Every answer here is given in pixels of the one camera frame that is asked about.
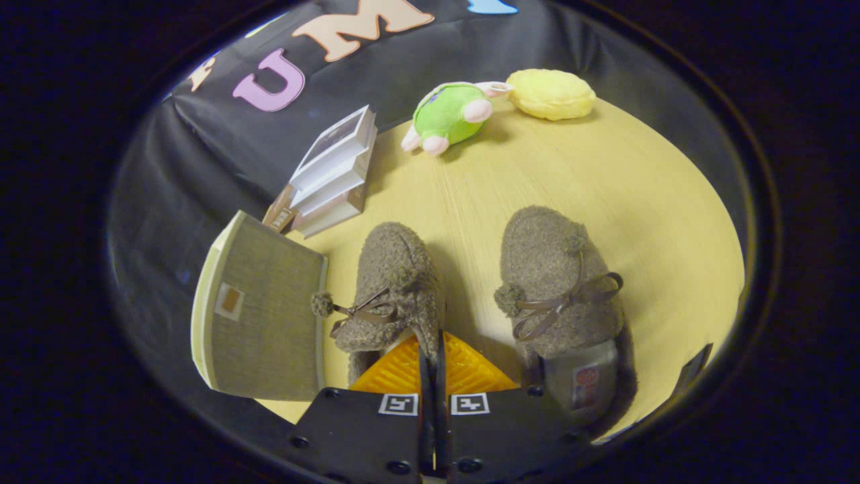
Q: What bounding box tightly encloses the green plush toy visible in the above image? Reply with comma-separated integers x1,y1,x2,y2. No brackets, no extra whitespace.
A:
401,81,515,157

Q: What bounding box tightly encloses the plain white book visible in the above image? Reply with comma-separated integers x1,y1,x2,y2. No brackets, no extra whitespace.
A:
290,145,374,209

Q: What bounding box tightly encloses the brown cover book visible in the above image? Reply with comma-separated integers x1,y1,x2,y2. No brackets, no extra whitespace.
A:
262,183,300,235

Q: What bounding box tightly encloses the reddish spine book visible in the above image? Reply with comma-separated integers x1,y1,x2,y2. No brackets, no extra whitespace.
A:
292,181,369,239

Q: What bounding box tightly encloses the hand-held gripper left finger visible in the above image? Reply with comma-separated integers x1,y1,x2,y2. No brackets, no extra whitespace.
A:
289,331,434,484

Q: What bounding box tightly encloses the dark flat object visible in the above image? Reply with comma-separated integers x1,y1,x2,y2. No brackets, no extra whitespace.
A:
672,343,714,399

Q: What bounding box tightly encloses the black backdrop cloth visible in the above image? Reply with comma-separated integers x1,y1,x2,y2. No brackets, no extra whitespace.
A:
107,0,753,404

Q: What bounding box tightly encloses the brown fuzzy shoe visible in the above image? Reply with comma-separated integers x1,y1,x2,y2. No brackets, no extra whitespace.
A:
311,222,445,387
494,205,639,438

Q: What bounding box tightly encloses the yellow fluffy plush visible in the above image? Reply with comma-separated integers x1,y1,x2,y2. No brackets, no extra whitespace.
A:
505,69,597,122

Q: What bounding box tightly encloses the beige fabric storage box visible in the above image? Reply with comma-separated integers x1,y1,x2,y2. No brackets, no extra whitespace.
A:
191,210,330,402

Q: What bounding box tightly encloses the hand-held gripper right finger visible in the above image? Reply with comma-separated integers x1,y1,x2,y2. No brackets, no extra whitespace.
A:
437,331,592,484

